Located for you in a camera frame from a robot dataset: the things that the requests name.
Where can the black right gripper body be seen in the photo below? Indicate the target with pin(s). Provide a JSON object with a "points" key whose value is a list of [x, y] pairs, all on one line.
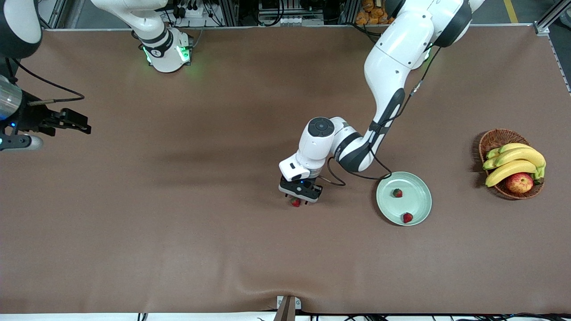
{"points": [[32, 117]]}

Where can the red strawberry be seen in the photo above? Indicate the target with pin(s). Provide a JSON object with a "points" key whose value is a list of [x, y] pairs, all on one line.
{"points": [[397, 192], [407, 217], [295, 203]]}

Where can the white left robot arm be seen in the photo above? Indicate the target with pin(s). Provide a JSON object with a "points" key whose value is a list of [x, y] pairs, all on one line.
{"points": [[401, 53]]}

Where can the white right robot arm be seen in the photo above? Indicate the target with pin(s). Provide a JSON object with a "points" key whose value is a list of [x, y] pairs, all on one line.
{"points": [[165, 58]]}

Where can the pale green round plate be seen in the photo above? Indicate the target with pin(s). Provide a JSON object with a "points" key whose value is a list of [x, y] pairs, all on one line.
{"points": [[412, 203]]}

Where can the brown table cloth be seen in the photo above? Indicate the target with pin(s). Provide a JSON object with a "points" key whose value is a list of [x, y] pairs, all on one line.
{"points": [[178, 223]]}

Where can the white power strip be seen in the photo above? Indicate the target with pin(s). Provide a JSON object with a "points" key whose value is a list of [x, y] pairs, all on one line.
{"points": [[192, 12]]}

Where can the white connector block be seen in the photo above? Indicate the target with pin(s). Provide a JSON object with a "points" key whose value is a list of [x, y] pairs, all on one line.
{"points": [[292, 20]]}

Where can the bag of bread rolls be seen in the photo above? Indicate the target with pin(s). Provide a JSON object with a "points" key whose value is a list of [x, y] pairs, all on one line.
{"points": [[370, 15]]}

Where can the brown wicker basket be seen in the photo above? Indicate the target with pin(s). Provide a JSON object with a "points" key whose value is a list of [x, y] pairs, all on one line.
{"points": [[499, 138]]}

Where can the thick yellow banana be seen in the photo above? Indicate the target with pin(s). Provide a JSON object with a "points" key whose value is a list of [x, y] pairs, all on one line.
{"points": [[508, 169]]}

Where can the small yellow green banana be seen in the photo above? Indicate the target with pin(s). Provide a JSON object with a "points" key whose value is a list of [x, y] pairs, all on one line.
{"points": [[513, 146]]}

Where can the red yellow apple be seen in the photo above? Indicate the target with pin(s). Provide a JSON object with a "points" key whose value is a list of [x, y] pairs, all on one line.
{"points": [[519, 183]]}

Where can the yellow banana bunch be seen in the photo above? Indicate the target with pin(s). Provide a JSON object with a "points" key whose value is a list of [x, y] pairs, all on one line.
{"points": [[522, 154]]}

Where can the grey metal bracket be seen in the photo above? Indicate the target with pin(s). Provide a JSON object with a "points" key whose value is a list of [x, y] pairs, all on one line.
{"points": [[287, 310]]}

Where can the silver aluminium frame post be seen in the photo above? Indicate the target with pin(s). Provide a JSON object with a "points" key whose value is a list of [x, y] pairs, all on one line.
{"points": [[543, 29]]}

